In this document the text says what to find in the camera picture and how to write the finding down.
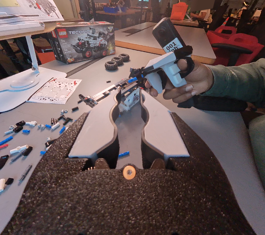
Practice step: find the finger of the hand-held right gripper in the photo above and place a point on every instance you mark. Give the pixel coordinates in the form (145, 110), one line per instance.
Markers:
(161, 62)

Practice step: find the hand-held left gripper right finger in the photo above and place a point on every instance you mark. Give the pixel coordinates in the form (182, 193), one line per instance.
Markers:
(163, 135)

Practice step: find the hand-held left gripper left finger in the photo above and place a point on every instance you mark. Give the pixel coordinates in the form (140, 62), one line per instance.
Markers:
(93, 135)

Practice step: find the black angled beam piece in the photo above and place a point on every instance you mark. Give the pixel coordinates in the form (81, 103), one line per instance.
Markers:
(134, 71)

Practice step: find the white toy brick truck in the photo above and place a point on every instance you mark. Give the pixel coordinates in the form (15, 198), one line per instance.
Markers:
(132, 99)

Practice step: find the person's right forearm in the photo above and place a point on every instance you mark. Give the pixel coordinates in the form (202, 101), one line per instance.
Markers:
(234, 79)

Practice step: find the grey desk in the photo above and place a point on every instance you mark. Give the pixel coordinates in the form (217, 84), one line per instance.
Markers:
(207, 125)

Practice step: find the person's right hand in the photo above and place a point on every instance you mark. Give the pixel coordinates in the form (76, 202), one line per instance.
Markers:
(198, 77)

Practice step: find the orange plastic bin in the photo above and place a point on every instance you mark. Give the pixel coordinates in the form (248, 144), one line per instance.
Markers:
(179, 10)

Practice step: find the white table with wood edge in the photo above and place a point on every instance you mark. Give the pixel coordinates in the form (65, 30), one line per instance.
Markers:
(196, 38)

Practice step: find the black toy rubber tyre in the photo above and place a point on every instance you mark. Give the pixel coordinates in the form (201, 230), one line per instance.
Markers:
(117, 60)
(124, 56)
(111, 65)

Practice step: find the white sticker sheet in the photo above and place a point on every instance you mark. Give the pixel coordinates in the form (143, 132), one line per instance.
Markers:
(53, 90)

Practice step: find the black textured armrest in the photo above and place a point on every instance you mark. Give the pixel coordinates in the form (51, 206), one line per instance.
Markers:
(217, 105)

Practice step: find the scattered loose brick pieces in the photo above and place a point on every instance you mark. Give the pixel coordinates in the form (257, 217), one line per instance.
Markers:
(31, 123)

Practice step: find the red chair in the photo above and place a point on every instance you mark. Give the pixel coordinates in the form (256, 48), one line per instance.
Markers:
(238, 40)

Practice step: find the white book stand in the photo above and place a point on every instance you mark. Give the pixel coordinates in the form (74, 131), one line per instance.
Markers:
(12, 98)

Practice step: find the toy truck cardboard box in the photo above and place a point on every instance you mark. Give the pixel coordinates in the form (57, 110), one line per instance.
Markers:
(62, 50)

